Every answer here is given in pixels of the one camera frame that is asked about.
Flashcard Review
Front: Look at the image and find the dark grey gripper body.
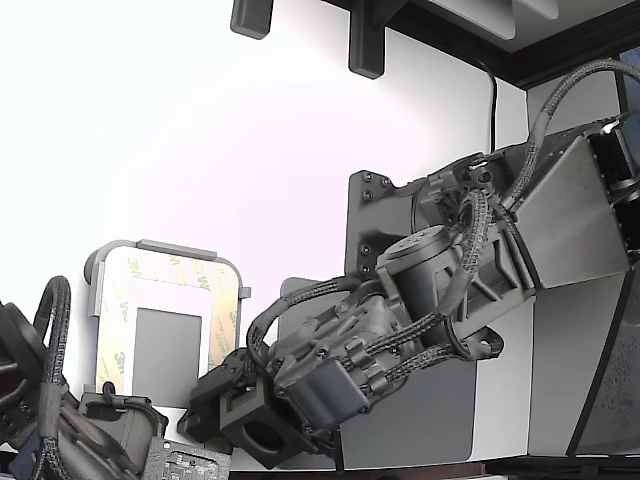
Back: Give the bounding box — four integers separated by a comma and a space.
264, 297, 407, 452

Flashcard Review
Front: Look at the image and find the braided gripper cable loop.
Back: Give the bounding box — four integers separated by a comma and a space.
246, 276, 362, 362

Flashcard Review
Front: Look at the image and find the dark grey motor housing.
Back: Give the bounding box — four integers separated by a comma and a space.
77, 382, 169, 464

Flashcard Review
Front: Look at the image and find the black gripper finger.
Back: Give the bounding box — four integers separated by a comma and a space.
196, 348, 254, 397

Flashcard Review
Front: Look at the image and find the grey device holding fixture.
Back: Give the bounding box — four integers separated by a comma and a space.
83, 239, 253, 441

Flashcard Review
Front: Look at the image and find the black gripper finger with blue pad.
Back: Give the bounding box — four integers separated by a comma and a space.
176, 392, 227, 445

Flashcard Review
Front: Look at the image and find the grey circuit board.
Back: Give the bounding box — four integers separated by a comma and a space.
143, 437, 234, 480

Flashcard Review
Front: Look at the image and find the long braided arm cable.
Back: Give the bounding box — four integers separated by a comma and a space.
499, 57, 640, 211

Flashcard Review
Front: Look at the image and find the large black mount bracket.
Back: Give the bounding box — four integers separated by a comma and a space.
348, 0, 387, 80

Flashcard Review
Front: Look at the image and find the thin black wall cable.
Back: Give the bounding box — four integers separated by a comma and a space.
472, 58, 499, 154

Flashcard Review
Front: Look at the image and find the dark grey flat mat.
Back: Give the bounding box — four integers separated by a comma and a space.
272, 276, 479, 471

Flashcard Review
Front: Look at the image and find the light grey slatted panel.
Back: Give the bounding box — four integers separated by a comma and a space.
424, 0, 564, 42

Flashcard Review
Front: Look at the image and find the black cube camera box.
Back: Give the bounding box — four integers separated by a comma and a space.
218, 383, 302, 470

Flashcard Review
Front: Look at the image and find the black device housing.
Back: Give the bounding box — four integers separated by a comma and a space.
0, 299, 51, 444

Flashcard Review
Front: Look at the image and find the dark speckled panel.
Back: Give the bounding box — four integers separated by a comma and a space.
568, 44, 640, 457

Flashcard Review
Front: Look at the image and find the braided cable bundle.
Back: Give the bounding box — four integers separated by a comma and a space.
367, 189, 504, 396

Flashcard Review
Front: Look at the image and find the black frame bar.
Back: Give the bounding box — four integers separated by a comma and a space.
319, 0, 640, 92

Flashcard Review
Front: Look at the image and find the small black mount bracket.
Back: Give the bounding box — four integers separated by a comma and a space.
229, 0, 275, 40

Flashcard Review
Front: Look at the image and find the black braided cable loop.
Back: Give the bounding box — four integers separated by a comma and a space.
29, 274, 74, 451

